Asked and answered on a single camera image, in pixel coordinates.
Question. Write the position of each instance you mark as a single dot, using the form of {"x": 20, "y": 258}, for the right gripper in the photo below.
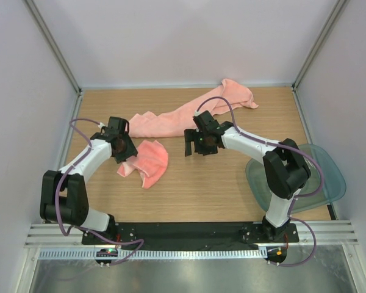
{"x": 191, "y": 135}

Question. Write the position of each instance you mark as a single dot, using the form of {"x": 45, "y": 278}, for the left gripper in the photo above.
{"x": 130, "y": 151}

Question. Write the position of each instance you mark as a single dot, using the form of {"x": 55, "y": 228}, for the pink bunny towel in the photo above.
{"x": 151, "y": 162}

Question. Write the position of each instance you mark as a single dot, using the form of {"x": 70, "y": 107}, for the plain pink towel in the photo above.
{"x": 220, "y": 100}

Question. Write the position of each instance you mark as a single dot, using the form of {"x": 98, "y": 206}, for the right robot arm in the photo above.
{"x": 286, "y": 170}

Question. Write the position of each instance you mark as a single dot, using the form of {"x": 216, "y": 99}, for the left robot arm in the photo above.
{"x": 64, "y": 198}

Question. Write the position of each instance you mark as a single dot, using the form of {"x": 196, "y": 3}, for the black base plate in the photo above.
{"x": 252, "y": 232}

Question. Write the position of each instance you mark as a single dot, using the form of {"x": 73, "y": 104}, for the white slotted cable duct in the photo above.
{"x": 109, "y": 254}

